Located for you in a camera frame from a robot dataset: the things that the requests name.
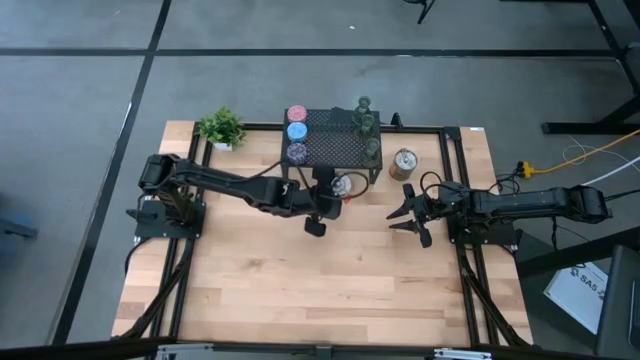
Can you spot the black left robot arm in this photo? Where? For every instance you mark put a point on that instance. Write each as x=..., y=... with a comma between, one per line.
x=225, y=182

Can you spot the white printed cardboard box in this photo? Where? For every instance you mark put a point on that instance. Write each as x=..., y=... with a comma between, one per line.
x=577, y=295

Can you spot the purple patterned candle tin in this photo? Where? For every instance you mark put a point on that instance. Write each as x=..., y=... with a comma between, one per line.
x=297, y=153

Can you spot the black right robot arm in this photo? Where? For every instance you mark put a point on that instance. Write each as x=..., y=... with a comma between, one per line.
x=525, y=202

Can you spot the black aluminium table frame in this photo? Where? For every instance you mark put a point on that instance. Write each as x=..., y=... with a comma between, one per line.
x=452, y=165

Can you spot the ribbed glass candlestick holder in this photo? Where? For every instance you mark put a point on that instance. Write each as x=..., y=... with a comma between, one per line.
x=367, y=125
x=363, y=106
x=371, y=150

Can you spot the black perforated metal shelf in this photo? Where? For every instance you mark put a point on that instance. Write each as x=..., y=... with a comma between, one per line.
x=332, y=145

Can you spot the blue candle tin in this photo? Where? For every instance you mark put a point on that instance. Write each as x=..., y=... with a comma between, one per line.
x=297, y=132

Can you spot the black desk foot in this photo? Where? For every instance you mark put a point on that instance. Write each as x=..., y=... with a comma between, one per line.
x=590, y=127
x=575, y=252

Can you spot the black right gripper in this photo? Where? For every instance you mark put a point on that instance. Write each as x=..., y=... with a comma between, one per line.
x=432, y=210

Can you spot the black chair base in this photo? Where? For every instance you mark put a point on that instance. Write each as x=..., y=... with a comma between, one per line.
x=424, y=10

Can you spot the pink candle tin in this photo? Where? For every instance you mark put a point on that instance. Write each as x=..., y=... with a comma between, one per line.
x=297, y=114

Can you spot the green plant in white pot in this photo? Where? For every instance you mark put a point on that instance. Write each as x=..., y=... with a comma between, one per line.
x=222, y=127

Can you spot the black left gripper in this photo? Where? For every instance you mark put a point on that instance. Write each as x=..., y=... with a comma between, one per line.
x=320, y=202

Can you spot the black crossbar with silver brackets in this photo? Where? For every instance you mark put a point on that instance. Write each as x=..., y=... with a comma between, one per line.
x=100, y=348

